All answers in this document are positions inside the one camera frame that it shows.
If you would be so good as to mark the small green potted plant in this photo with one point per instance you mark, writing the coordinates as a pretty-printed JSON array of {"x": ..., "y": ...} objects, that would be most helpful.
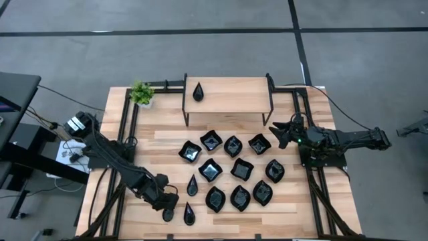
[{"x": 142, "y": 93}]

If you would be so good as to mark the black tripod stand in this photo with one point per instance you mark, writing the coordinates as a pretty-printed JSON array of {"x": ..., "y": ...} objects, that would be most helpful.
[{"x": 416, "y": 129}]

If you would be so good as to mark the black desk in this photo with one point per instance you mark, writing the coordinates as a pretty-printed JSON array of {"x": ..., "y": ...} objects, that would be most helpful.
[{"x": 16, "y": 87}]

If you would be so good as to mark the small black floor box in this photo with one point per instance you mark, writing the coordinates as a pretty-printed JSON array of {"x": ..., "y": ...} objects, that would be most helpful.
[{"x": 47, "y": 231}]

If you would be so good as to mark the black table edge bracket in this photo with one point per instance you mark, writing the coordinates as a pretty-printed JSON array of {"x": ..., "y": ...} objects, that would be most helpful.
[
  {"x": 257, "y": 237},
  {"x": 170, "y": 237}
]

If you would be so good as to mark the wooden shelf black legs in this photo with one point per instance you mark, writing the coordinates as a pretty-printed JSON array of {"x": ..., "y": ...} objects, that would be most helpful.
[{"x": 234, "y": 97}]

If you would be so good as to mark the black square wavy plate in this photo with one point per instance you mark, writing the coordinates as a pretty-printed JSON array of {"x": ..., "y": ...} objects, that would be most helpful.
[
  {"x": 259, "y": 144},
  {"x": 210, "y": 170},
  {"x": 211, "y": 140},
  {"x": 241, "y": 170},
  {"x": 190, "y": 152}
]

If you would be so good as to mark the white printed sheet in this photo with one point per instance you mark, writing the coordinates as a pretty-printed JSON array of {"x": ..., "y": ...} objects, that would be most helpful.
[{"x": 67, "y": 150}]

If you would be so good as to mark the black teardrop mini plate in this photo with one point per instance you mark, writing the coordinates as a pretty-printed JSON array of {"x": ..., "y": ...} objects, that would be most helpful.
[
  {"x": 192, "y": 187},
  {"x": 189, "y": 217},
  {"x": 168, "y": 216},
  {"x": 198, "y": 94}
]

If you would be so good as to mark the black aluminium table frame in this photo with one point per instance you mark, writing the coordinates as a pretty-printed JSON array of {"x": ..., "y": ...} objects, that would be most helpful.
[{"x": 287, "y": 89}]

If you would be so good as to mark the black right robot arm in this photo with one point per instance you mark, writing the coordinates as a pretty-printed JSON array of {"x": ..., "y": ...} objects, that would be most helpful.
[{"x": 354, "y": 138}]

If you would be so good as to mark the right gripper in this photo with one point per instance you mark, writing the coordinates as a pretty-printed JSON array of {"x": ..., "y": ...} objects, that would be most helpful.
[{"x": 297, "y": 134}]

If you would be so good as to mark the black power adapter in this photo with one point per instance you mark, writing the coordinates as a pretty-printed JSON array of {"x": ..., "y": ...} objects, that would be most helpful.
[{"x": 75, "y": 157}]

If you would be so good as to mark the black leaf mini plate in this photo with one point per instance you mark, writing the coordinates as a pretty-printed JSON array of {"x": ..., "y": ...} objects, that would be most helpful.
[
  {"x": 233, "y": 146},
  {"x": 215, "y": 199},
  {"x": 240, "y": 198},
  {"x": 275, "y": 171},
  {"x": 262, "y": 193}
]

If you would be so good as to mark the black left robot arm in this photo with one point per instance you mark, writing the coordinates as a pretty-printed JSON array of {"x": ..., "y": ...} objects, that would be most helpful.
[{"x": 115, "y": 157}]

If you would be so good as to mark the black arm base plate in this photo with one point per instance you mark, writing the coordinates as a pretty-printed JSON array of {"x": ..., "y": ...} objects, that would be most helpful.
[
  {"x": 107, "y": 164},
  {"x": 327, "y": 163}
]

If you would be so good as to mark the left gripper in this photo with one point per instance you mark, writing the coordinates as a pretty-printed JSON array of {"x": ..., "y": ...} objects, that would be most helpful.
[{"x": 160, "y": 195}]

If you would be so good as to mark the laptop with coloured screen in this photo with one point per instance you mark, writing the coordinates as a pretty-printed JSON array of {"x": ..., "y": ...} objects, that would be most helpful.
[{"x": 6, "y": 105}]

